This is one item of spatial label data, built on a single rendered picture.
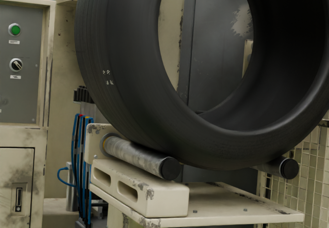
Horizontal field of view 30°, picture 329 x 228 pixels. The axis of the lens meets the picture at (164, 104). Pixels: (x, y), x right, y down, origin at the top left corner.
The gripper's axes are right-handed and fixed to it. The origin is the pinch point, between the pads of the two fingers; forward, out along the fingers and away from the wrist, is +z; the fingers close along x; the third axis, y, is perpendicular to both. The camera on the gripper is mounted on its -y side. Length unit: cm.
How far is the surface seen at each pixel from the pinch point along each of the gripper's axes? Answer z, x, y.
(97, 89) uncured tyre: 13.3, 3.4, -16.3
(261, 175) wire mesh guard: 73, 28, -32
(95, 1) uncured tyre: 8.0, -2.3, 0.1
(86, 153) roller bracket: 20.7, 25.2, -31.8
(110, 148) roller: 24.0, 18.7, -29.1
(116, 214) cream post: 34, 33, -47
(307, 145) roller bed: 81, 20, -21
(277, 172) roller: 52, -8, -27
